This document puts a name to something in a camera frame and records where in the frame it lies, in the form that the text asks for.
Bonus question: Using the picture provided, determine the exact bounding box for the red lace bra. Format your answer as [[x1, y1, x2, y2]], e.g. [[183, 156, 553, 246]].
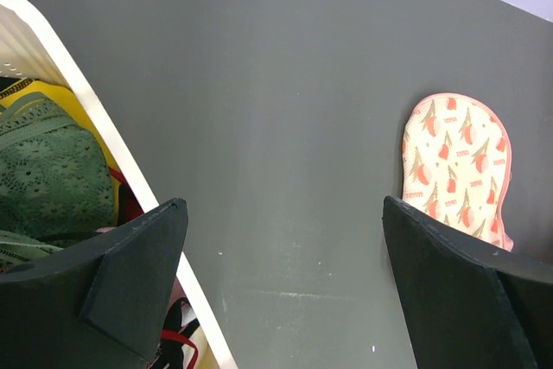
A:
[[109, 167, 200, 368]]

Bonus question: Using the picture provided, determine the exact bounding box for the yellow garment in basket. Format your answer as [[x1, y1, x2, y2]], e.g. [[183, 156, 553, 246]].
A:
[[1, 80, 116, 238]]

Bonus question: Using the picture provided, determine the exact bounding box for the floral mesh laundry bag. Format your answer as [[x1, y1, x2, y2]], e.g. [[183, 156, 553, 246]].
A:
[[402, 92, 514, 251]]

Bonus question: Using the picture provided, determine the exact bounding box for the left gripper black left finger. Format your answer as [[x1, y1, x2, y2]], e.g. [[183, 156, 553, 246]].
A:
[[1, 199, 188, 369]]

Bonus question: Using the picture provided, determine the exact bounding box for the cream laundry basket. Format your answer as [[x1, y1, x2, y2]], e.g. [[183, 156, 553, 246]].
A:
[[1, 0, 237, 368]]

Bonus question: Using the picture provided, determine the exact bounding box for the dark green garment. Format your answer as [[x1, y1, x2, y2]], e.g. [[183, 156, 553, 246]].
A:
[[1, 92, 117, 270]]

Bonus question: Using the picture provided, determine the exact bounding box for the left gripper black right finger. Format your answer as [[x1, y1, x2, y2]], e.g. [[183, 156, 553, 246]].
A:
[[383, 196, 552, 368]]

